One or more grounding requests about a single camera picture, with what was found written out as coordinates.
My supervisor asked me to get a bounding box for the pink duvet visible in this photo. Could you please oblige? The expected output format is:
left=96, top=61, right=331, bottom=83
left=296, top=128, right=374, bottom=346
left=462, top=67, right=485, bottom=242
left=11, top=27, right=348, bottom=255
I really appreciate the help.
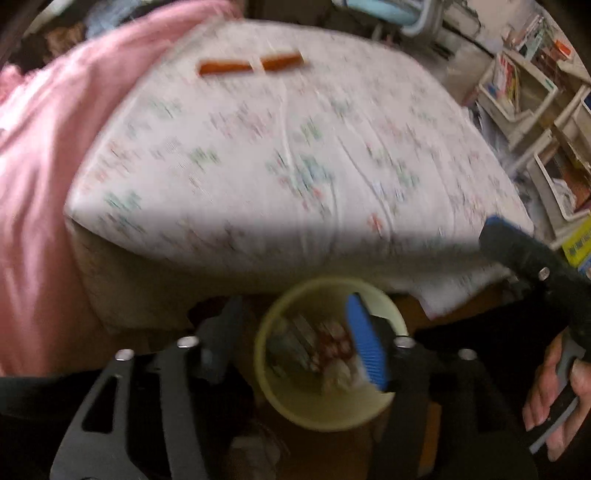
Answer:
left=1, top=1, right=240, bottom=376

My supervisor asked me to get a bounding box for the white bookshelf with books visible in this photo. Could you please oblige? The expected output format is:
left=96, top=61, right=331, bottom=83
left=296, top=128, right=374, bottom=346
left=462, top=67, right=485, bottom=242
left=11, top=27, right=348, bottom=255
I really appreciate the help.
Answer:
left=474, top=13, right=590, bottom=249

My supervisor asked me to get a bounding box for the right hand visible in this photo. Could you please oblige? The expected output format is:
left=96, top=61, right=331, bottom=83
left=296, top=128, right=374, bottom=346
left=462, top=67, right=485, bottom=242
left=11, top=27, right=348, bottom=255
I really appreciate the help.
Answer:
left=522, top=334, right=591, bottom=462

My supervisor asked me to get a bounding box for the pile of dark clothes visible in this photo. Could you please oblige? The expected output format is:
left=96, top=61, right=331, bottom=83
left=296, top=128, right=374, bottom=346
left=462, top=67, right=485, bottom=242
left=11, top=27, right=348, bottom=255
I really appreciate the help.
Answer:
left=7, top=1, right=163, bottom=73

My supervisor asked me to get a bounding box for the orange peel large piece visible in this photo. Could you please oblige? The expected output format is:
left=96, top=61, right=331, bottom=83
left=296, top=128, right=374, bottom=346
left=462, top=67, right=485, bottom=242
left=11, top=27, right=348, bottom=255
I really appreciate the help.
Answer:
left=195, top=60, right=253, bottom=76

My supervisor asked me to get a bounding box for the orange peel small piece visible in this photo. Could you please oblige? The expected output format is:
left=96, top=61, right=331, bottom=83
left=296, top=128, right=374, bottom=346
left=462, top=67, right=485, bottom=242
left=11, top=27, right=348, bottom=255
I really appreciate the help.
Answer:
left=260, top=52, right=304, bottom=73

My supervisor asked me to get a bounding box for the yellow-green trash bin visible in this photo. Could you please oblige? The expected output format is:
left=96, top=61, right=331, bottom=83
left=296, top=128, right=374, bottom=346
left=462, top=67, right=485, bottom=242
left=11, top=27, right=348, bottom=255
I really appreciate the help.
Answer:
left=253, top=277, right=408, bottom=432

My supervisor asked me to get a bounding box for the blue grey desk chair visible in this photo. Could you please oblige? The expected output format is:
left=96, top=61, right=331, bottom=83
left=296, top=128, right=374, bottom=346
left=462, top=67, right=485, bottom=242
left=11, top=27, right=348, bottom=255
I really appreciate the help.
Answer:
left=332, top=0, right=451, bottom=40

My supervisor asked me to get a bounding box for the trash inside bin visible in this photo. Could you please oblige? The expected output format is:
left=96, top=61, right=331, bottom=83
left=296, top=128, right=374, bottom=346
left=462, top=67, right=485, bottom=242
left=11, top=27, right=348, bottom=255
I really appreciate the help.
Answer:
left=266, top=315, right=369, bottom=395

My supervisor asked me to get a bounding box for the floral white bed sheet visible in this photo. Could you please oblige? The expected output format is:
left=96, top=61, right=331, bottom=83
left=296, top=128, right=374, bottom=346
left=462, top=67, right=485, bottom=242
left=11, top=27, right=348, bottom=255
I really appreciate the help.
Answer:
left=65, top=19, right=533, bottom=330

